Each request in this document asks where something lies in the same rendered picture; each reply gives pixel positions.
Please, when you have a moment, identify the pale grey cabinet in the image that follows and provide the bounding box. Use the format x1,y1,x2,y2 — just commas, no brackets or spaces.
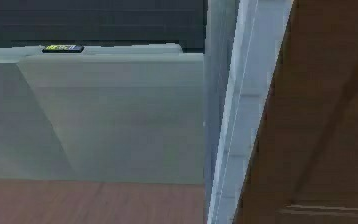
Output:
0,42,205,185

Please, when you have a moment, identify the brown wooden door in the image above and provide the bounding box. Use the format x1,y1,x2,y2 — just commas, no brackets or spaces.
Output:
232,0,358,224

